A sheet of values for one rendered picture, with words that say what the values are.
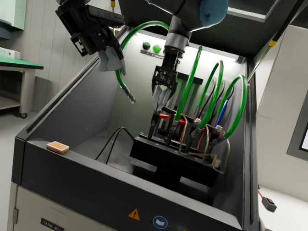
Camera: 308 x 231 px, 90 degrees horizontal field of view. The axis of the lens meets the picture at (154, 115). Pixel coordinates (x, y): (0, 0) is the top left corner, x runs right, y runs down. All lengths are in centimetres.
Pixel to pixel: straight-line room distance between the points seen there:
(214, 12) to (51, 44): 304
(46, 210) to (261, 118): 78
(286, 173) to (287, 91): 29
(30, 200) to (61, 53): 274
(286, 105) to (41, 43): 332
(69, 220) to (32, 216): 14
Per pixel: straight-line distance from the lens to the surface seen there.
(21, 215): 74
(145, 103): 92
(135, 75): 93
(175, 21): 55
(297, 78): 77
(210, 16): 45
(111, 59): 47
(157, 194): 45
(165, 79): 52
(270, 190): 71
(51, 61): 330
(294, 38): 81
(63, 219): 63
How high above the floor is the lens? 123
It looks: 13 degrees down
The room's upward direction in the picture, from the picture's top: 17 degrees clockwise
